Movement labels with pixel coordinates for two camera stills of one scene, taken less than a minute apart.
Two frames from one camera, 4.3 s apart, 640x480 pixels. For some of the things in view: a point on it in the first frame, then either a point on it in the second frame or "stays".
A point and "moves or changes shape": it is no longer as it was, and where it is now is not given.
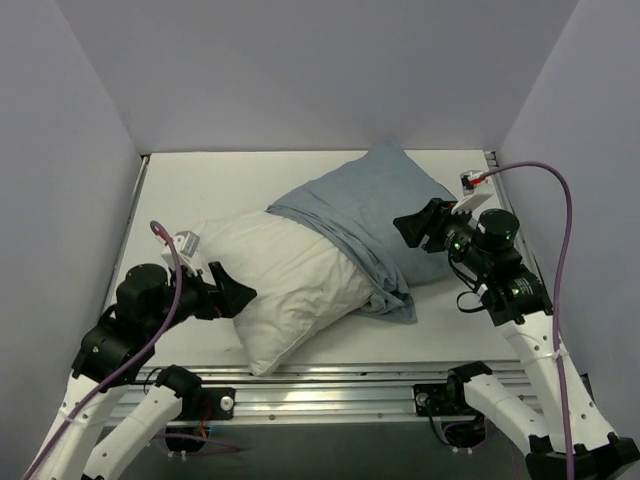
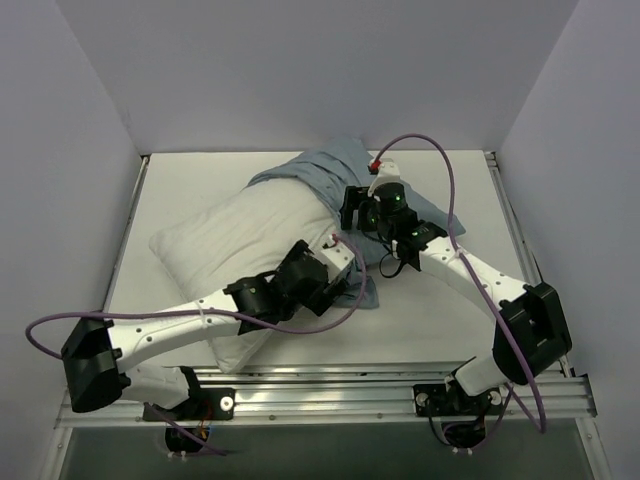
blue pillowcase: x=358 y=204 moves or changes shape
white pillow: x=303 y=282 moves or changes shape
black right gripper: x=435 y=227 -> x=353 y=207
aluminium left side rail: x=140 y=181 stays
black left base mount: x=208 y=403 stays
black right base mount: x=446 y=399 stays
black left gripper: x=216 y=291 -> x=326 y=295
